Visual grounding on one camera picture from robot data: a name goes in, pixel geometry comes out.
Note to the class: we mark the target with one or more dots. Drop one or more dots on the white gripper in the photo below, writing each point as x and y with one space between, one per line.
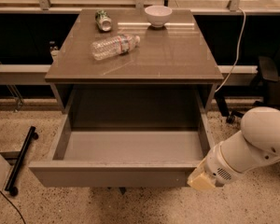
216 166

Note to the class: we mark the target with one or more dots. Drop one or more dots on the grey top drawer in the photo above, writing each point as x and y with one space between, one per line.
127 138

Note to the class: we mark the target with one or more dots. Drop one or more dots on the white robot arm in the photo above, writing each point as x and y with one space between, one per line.
257 144

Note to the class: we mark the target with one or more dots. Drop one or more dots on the grey drawer cabinet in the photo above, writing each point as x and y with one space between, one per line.
176 53

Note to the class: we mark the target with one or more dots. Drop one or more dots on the black office chair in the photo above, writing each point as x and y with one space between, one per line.
265 83

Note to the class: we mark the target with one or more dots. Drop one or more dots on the clear plastic water bottle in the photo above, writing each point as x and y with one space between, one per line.
114 46

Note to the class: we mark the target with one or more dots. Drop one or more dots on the white ceramic bowl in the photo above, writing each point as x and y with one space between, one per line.
157 16

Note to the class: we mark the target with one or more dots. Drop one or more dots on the green soda can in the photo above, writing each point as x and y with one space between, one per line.
103 20

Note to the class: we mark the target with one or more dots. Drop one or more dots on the black wheeled stand leg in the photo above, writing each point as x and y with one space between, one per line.
10 186

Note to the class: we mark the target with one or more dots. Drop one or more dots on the small bottle behind cabinet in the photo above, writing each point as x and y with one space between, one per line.
53 49

